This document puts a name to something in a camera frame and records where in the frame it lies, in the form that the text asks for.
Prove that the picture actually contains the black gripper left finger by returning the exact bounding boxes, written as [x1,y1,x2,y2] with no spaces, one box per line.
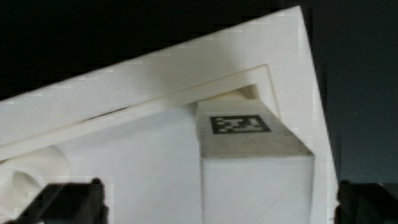
[13,178,108,224]

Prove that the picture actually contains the white table leg with tag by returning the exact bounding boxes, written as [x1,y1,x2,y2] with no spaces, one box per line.
[196,91,314,224]

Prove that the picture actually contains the white square tabletop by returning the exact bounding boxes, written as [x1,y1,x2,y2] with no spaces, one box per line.
[0,7,337,224]

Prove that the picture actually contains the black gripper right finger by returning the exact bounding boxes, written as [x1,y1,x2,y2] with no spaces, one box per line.
[333,181,398,224]

